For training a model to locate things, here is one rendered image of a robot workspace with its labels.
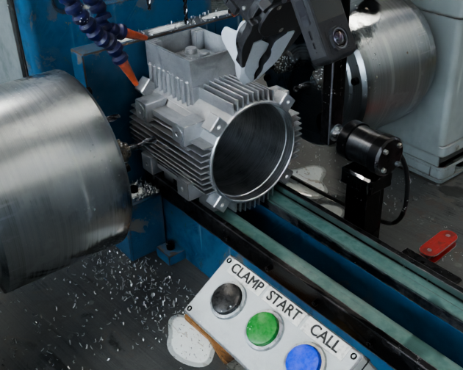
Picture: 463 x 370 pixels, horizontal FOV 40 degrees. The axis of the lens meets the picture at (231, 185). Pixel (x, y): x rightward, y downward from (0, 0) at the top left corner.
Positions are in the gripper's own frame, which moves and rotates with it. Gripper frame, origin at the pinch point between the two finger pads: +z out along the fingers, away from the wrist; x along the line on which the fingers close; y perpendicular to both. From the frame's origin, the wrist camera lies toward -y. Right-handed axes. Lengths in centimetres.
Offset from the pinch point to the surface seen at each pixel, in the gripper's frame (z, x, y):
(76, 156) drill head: 8.3, 20.8, 3.0
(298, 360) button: -7.1, 20.3, -30.7
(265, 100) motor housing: 9.7, -8.1, 2.1
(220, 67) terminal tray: 11.0, -6.2, 10.4
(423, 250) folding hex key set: 25.5, -28.2, -25.3
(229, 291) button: -2.5, 19.6, -22.0
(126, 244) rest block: 40.3, 8.6, 2.8
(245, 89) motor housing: 9.0, -5.8, 4.3
